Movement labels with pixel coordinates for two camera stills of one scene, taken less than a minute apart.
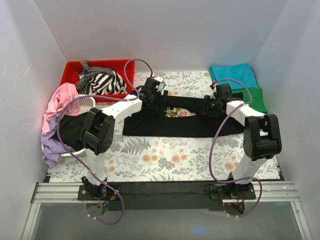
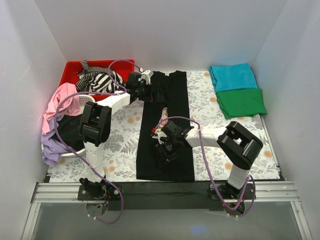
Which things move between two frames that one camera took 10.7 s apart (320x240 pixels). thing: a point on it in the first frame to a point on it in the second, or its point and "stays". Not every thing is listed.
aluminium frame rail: [68, 193] stays
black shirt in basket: [70, 127] stays
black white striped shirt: [99, 81] stays
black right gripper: [208, 107] to [164, 149]
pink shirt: [64, 93] stays
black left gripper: [152, 100] to [152, 91]
